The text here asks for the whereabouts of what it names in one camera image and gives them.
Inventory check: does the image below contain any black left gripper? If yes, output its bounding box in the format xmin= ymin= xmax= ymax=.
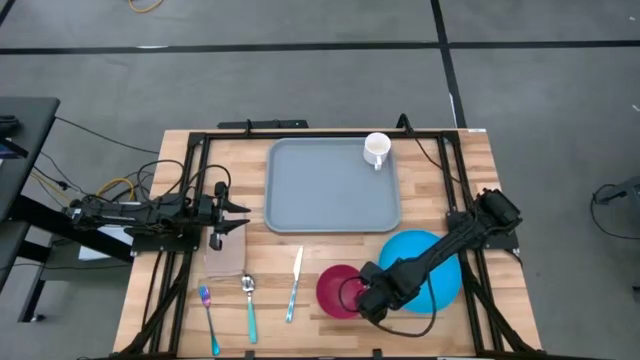
xmin=192 ymin=182 xmax=252 ymax=251

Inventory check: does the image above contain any brown cloth napkin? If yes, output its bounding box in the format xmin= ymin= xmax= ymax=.
xmin=203 ymin=214 xmax=248 ymax=279

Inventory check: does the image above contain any red bowl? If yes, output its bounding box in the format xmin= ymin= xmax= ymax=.
xmin=315 ymin=264 xmax=371 ymax=320

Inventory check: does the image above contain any blue plate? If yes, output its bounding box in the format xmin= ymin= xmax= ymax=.
xmin=377 ymin=229 xmax=463 ymax=315

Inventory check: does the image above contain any spoon with teal handle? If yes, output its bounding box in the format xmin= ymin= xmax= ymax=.
xmin=241 ymin=274 xmax=259 ymax=345

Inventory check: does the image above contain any iridescent fork with teal handle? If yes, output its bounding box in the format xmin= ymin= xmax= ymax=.
xmin=198 ymin=284 xmax=221 ymax=357

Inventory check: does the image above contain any knife with teal handle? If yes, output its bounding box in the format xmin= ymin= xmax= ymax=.
xmin=285 ymin=244 xmax=305 ymax=324

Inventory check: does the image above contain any white ceramic mug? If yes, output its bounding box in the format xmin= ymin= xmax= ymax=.
xmin=362 ymin=131 xmax=393 ymax=172

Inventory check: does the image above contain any grey plastic tray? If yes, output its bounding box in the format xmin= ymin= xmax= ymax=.
xmin=263 ymin=136 xmax=403 ymax=235

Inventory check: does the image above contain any black power strip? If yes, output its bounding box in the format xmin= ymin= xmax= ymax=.
xmin=217 ymin=119 xmax=310 ymax=131

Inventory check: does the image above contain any white paper sheet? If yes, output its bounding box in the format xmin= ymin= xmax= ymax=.
xmin=78 ymin=199 xmax=135 ymax=262

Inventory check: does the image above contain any black desk top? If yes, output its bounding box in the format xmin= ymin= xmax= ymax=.
xmin=0 ymin=96 xmax=61 ymax=294

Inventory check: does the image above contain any grey equipment stand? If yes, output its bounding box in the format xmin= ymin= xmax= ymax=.
xmin=594 ymin=174 xmax=640 ymax=206

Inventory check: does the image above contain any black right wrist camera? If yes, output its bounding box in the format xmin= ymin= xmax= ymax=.
xmin=359 ymin=260 xmax=387 ymax=289

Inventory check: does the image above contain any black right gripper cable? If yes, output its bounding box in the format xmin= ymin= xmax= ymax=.
xmin=338 ymin=273 xmax=440 ymax=339

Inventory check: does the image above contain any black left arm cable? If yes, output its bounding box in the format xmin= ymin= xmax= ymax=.
xmin=135 ymin=158 xmax=232 ymax=201

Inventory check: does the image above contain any black aluminium table frame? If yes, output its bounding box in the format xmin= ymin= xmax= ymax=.
xmin=112 ymin=127 xmax=546 ymax=360

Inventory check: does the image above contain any yellow cable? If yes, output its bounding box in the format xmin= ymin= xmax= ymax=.
xmin=127 ymin=0 xmax=165 ymax=14
xmin=29 ymin=172 xmax=137 ymax=204

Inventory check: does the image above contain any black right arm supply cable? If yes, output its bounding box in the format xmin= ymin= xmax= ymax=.
xmin=413 ymin=135 xmax=462 ymax=184

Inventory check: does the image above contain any thin black floor cable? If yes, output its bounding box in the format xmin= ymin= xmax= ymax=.
xmin=53 ymin=116 xmax=161 ymax=155

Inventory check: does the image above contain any black desk base frame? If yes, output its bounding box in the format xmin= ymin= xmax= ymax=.
xmin=0 ymin=194 xmax=136 ymax=324

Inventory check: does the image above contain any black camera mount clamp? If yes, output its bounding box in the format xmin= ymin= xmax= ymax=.
xmin=396 ymin=113 xmax=417 ymax=137

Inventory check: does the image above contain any black looped floor cable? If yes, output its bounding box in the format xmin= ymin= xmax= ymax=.
xmin=589 ymin=182 xmax=640 ymax=241

